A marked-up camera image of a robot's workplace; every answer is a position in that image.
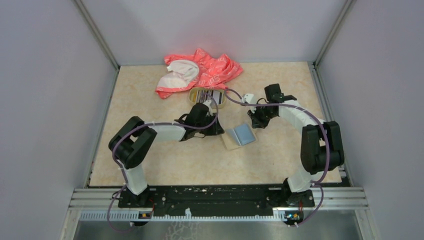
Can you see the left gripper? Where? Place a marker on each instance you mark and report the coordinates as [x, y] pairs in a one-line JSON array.
[[215, 129]]

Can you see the stack of cards in tray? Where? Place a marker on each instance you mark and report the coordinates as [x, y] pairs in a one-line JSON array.
[[202, 95]]

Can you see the aluminium frame rail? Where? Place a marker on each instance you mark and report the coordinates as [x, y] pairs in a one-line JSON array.
[[102, 204]]

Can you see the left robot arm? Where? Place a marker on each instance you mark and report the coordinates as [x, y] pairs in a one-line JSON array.
[[131, 144]]

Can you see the cream oval card tray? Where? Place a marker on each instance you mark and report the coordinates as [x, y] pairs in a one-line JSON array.
[[196, 88]]

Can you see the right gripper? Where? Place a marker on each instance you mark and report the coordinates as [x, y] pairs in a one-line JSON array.
[[256, 122]]

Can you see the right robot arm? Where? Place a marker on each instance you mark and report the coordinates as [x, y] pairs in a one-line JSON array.
[[321, 149]]

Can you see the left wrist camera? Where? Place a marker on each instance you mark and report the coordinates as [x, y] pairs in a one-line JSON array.
[[210, 104]]

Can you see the pink patterned cloth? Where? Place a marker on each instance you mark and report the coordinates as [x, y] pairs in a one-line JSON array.
[[199, 69]]

